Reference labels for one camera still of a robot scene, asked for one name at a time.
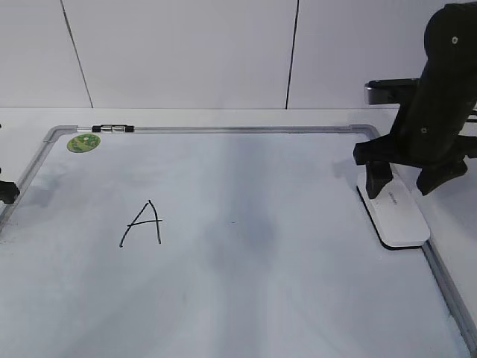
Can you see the white rectangular whiteboard eraser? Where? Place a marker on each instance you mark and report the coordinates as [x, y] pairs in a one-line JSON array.
[[395, 215]]

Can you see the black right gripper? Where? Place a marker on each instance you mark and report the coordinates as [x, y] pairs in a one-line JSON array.
[[425, 132]]

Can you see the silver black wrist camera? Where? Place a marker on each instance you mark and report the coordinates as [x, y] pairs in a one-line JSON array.
[[390, 91]]

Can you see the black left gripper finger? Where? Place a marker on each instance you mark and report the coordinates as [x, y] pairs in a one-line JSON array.
[[9, 192]]

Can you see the white aluminium-framed whiteboard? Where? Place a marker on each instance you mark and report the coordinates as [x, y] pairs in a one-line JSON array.
[[234, 242]]

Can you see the round green magnet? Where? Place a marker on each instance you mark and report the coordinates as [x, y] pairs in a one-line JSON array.
[[83, 143]]

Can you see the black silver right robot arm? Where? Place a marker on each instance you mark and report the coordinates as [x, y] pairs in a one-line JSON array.
[[450, 42]]

